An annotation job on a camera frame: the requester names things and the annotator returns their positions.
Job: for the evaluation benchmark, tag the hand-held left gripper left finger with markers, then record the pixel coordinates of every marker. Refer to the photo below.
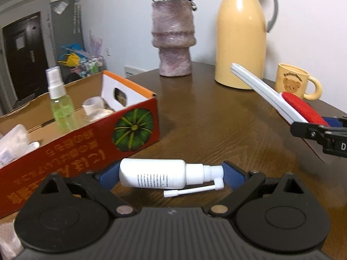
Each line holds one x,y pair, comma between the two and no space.
108,177

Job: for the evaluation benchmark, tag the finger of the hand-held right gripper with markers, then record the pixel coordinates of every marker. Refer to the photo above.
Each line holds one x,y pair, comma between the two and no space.
336,122
303,128

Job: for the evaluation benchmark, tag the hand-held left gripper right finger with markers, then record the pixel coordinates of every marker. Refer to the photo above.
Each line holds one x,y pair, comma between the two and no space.
234,176

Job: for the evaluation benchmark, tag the white spray bottle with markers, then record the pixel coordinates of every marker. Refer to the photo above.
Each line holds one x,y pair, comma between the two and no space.
151,173

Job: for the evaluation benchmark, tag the cardboard box with red sides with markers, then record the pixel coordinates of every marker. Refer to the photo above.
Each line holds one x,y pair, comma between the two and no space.
67,151

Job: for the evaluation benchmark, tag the white and red lint brush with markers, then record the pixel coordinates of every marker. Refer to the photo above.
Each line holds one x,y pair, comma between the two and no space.
260,89

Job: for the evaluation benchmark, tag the white tape roll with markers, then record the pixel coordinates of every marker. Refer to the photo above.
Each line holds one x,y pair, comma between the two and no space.
90,105

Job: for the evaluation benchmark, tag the yellow bear mug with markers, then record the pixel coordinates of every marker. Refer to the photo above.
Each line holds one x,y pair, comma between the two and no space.
291,81

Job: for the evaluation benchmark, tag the green spray bottle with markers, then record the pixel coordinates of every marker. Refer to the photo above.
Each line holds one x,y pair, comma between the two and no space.
62,108

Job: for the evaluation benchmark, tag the clear plastic packet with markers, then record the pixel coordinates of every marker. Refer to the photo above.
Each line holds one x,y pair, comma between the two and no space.
13,143

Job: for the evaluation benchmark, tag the yellow thermos jug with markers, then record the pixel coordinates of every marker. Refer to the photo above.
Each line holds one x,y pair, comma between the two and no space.
241,40

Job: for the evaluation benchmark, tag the white board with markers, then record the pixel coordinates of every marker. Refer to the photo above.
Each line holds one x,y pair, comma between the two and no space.
134,71

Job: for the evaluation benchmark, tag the metal trolley with bottles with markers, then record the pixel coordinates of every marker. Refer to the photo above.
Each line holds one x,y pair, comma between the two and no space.
93,66

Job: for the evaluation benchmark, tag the pink bin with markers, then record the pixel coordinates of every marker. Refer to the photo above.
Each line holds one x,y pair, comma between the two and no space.
74,70

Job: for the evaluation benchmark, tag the pale patterned cloth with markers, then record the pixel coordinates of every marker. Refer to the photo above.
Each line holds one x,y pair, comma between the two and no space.
9,239

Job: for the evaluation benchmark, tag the yellow bag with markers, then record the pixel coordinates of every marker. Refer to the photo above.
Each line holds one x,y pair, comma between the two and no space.
70,61

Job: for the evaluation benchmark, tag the purple fairy wings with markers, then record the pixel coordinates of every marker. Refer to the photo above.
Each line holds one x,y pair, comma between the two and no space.
95,44

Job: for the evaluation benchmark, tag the blue folding rack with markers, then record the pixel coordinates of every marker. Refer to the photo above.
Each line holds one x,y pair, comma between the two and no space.
71,48

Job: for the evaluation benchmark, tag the dark entrance door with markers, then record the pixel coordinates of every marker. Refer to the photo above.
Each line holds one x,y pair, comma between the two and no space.
24,59

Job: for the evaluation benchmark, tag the grey refrigerator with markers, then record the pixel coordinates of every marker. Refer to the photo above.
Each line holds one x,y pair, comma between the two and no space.
65,35

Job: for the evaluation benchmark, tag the pink textured vase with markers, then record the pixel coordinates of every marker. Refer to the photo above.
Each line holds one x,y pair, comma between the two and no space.
173,38

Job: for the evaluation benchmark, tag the folded clear umbrella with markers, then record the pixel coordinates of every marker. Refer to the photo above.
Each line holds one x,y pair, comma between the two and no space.
77,19

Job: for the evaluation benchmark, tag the paper notice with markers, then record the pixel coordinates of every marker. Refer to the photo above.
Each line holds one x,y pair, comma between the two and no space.
20,42

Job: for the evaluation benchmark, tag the clear plastic bag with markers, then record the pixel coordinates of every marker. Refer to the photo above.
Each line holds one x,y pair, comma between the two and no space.
60,7

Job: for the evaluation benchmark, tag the white wall socket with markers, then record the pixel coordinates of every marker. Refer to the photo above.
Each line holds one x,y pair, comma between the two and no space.
108,52

